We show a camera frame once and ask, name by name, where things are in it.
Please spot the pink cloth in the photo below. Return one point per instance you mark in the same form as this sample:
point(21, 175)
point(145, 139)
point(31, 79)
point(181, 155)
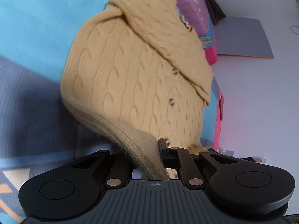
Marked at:
point(220, 107)

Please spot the blue patterned bed sheet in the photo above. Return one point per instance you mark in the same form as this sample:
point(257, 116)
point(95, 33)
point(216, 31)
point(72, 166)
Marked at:
point(30, 51)

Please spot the purple floral bed sheet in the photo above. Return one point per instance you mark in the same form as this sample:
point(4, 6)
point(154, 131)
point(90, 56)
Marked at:
point(193, 7)

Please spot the dark brown cloth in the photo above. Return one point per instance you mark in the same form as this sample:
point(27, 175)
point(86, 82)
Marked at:
point(215, 8)

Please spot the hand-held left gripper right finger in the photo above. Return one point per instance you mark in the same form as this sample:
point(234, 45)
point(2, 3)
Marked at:
point(163, 150)

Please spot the grey flat board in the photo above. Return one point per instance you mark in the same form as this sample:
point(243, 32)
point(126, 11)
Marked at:
point(243, 37)

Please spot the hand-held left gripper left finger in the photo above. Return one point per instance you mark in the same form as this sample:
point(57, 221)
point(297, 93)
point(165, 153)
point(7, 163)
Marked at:
point(119, 165)

